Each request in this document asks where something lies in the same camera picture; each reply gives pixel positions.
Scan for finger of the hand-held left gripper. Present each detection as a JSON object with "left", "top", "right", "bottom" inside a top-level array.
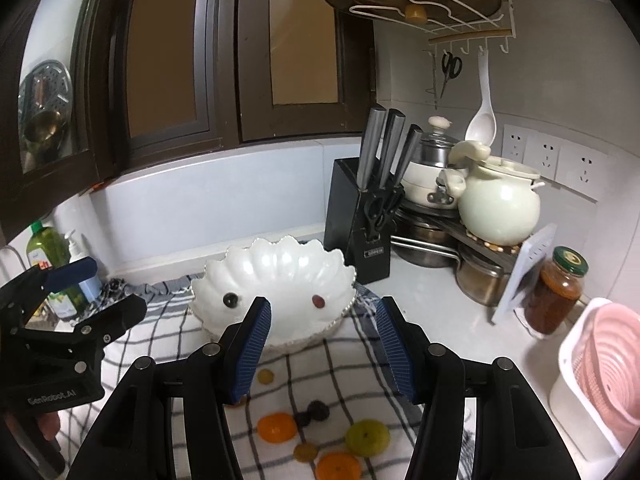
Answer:
[
  {"left": 0, "top": 256, "right": 98, "bottom": 321},
  {"left": 15, "top": 292, "right": 148, "bottom": 356}
]

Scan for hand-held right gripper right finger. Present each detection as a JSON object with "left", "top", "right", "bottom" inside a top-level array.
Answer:
[{"left": 375, "top": 296, "right": 581, "bottom": 480}]

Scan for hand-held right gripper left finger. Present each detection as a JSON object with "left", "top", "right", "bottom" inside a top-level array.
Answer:
[{"left": 65, "top": 296, "right": 273, "bottom": 480}]

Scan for orange tangerine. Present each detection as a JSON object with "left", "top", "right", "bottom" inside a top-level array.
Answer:
[
  {"left": 257, "top": 412, "right": 297, "bottom": 443},
  {"left": 316, "top": 452, "right": 363, "bottom": 480}
]

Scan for white scalloped bowl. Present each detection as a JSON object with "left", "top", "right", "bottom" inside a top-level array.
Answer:
[{"left": 190, "top": 236, "right": 358, "bottom": 352}]

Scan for green round fruit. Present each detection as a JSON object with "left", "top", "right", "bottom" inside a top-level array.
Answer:
[{"left": 346, "top": 420, "right": 391, "bottom": 457}]

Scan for person's left hand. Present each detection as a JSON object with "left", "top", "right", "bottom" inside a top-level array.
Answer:
[{"left": 4, "top": 410, "right": 63, "bottom": 443}]

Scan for white blue pump bottle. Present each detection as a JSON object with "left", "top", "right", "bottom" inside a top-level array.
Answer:
[{"left": 63, "top": 230, "right": 104, "bottom": 307}]

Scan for black white checked cloth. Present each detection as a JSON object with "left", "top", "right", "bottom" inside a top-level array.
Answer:
[{"left": 55, "top": 272, "right": 473, "bottom": 480}]

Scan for wide stainless steel pot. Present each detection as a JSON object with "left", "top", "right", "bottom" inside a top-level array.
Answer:
[{"left": 394, "top": 214, "right": 459, "bottom": 269}]

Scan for small stainless steel pot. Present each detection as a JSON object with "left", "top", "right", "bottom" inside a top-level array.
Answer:
[{"left": 456, "top": 254, "right": 512, "bottom": 308}]

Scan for stainless steel pots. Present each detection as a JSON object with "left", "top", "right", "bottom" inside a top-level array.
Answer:
[{"left": 391, "top": 204, "right": 527, "bottom": 283}]

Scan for black knife block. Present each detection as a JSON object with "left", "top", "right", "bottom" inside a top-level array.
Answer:
[{"left": 324, "top": 157, "right": 406, "bottom": 285}]

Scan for black kitchen scissors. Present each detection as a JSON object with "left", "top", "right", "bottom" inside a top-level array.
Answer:
[{"left": 362, "top": 185, "right": 405, "bottom": 238}]

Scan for glass jar brown sauce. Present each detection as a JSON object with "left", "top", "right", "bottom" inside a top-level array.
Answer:
[{"left": 524, "top": 246, "right": 587, "bottom": 337}]

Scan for cream clay pot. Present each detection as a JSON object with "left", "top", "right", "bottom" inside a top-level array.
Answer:
[{"left": 439, "top": 140, "right": 544, "bottom": 248}]

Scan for pink basket white holder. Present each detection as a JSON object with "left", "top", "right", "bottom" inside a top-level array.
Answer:
[{"left": 549, "top": 297, "right": 640, "bottom": 467}]

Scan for white plastic ladle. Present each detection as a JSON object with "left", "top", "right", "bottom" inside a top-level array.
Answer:
[{"left": 465, "top": 49, "right": 497, "bottom": 144}]

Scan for black hanging scissors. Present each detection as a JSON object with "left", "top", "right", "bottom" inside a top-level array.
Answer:
[{"left": 438, "top": 51, "right": 464, "bottom": 99}]

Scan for white pot steel handle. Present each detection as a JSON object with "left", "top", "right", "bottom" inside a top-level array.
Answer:
[{"left": 401, "top": 160, "right": 468, "bottom": 207}]

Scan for steel-handled knife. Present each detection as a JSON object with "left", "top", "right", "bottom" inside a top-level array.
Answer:
[
  {"left": 377, "top": 109, "right": 407, "bottom": 192},
  {"left": 356, "top": 106, "right": 390, "bottom": 192},
  {"left": 391, "top": 124, "right": 426, "bottom": 190}
]

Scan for white wall power outlet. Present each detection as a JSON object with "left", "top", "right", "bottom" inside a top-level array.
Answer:
[
  {"left": 501, "top": 124, "right": 529, "bottom": 162},
  {"left": 556, "top": 144, "right": 609, "bottom": 198},
  {"left": 531, "top": 132, "right": 562, "bottom": 182}
]

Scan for dark brown window frame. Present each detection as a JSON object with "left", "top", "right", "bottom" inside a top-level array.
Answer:
[{"left": 0, "top": 0, "right": 378, "bottom": 246}]

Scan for white wire wall rack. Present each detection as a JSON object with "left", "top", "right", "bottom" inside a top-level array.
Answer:
[{"left": 349, "top": 0, "right": 517, "bottom": 57}]

